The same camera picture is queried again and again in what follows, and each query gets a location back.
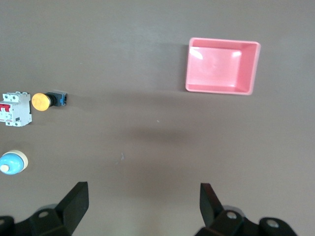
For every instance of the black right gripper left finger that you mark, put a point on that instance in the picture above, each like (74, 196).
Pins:
(61, 218)

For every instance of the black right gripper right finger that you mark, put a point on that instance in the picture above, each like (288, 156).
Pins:
(221, 221)

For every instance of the yellow push button switch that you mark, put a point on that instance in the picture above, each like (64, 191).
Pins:
(40, 101)

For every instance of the blue desk call bell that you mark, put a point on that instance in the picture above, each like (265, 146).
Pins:
(12, 161)

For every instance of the white circuit breaker red switches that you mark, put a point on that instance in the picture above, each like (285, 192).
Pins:
(17, 110)

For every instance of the pink plastic box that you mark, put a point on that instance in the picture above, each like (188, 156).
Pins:
(214, 66)

